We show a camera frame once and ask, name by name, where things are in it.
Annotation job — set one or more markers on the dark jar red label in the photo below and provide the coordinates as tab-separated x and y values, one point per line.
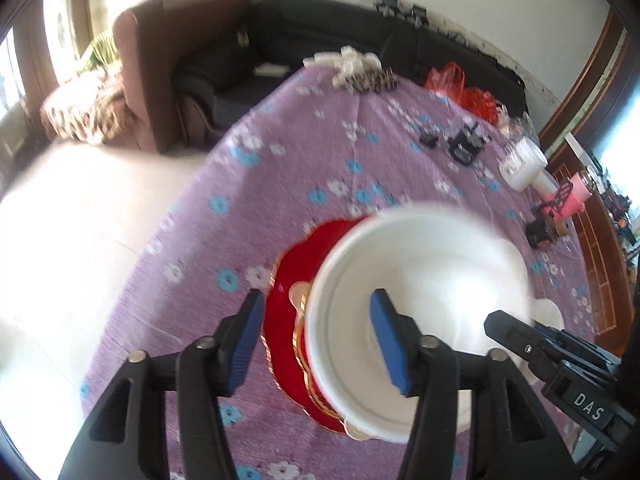
546	230

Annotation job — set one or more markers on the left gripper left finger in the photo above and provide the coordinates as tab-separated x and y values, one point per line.
211	368

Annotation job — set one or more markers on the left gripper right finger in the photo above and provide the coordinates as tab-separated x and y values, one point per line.
422	367

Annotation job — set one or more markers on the purple floral tablecloth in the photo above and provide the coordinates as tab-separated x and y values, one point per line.
275	194

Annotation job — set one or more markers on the white plastic canister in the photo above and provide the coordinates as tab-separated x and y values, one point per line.
522	164

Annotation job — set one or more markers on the black sofa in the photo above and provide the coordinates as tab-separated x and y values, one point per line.
220	76

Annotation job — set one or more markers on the small black round device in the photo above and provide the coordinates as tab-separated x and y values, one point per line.
467	144

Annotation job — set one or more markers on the brown patterned blanket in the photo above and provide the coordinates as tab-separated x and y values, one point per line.
90	108

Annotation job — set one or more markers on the black phone stand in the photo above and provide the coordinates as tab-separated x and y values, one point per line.
552	205

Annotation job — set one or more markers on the small black clip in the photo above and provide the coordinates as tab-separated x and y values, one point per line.
428	139

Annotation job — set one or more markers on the red plastic bag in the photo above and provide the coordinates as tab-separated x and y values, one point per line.
450	83

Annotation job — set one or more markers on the pink knit covered bottle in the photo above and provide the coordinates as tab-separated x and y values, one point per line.
583	187

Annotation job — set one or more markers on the large white foam bowl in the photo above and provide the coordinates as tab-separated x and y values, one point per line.
443	266

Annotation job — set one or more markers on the maroon armchair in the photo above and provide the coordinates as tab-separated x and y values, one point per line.
151	37

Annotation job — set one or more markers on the red scalloped plate gold rim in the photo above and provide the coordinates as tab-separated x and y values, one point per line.
283	326

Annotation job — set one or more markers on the leopard print pouch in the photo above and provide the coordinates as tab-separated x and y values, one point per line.
373	81

